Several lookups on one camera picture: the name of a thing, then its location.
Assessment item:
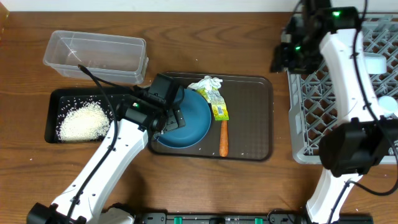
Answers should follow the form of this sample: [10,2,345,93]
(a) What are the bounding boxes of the dark blue plate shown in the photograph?
[155,89,212,149]

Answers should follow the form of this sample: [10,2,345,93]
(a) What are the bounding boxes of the orange carrot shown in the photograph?
[219,120,229,157]

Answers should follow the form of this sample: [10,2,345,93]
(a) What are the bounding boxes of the pile of white rice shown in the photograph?
[60,103,110,142]

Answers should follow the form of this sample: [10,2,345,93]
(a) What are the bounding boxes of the light blue bowl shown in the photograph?
[364,52,387,75]

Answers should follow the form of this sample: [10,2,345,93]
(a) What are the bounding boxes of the white cup sideways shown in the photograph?
[378,96,398,118]

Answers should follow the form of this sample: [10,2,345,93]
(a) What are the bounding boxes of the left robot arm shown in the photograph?
[26,73,183,224]

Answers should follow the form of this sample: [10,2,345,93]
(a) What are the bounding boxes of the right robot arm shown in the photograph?
[270,0,397,223]

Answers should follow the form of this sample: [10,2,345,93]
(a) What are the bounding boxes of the grey dishwasher rack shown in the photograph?
[287,14,397,164]

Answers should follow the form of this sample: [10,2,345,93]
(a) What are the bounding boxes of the crumpled white tissue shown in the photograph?
[188,75,223,91]

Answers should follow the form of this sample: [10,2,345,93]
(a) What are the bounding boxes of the yellow green snack wrapper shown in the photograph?
[197,88,229,121]

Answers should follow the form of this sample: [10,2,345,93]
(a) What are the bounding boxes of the clear plastic bin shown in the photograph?
[43,30,149,85]

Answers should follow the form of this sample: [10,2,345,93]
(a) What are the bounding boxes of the dark brown serving tray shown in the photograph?
[150,74,274,161]

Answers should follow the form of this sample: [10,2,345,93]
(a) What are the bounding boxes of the black rectangular bin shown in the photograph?
[44,87,133,144]

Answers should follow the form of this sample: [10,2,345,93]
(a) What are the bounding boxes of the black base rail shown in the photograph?
[136,212,374,224]

